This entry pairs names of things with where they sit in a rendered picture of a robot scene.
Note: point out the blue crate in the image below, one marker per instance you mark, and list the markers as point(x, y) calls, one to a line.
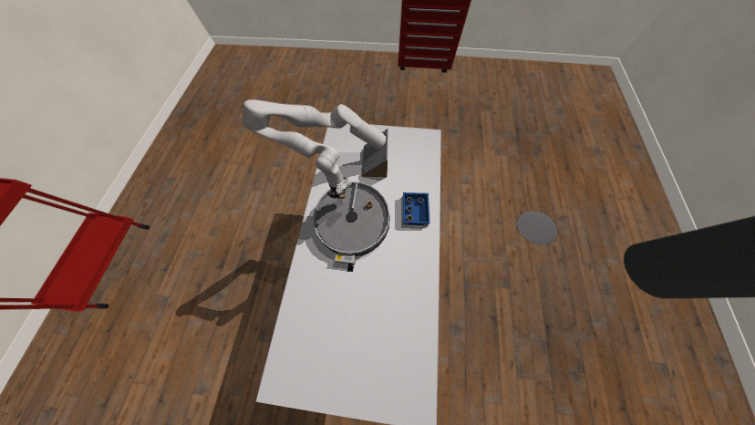
point(420, 212)

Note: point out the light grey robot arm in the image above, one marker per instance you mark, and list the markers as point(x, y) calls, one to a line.
point(256, 115)

